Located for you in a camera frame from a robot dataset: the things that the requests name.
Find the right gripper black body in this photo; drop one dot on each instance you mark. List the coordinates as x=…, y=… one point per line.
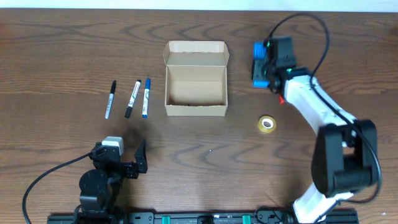
x=256, y=70

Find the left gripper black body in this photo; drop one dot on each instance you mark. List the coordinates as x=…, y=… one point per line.
x=125, y=168

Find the blue plastic tool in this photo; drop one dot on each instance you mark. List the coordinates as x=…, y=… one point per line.
x=260, y=64

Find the red black stapler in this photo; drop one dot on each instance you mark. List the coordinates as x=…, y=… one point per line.
x=281, y=100

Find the yellow tape roll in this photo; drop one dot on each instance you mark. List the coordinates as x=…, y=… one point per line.
x=267, y=124

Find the black whiteboard marker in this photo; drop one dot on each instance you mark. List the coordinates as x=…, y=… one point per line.
x=132, y=99

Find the blue whiteboard marker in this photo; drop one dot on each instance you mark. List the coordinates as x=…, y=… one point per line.
x=145, y=104

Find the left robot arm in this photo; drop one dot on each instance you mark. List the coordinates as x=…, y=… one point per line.
x=101, y=186

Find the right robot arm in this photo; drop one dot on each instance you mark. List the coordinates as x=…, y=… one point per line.
x=345, y=155

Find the black cap Sharpie marker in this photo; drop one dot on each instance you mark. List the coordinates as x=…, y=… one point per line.
x=110, y=100

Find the open cardboard box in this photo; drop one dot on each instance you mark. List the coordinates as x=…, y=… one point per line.
x=196, y=78

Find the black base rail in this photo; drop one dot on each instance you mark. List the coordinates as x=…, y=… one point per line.
x=202, y=218

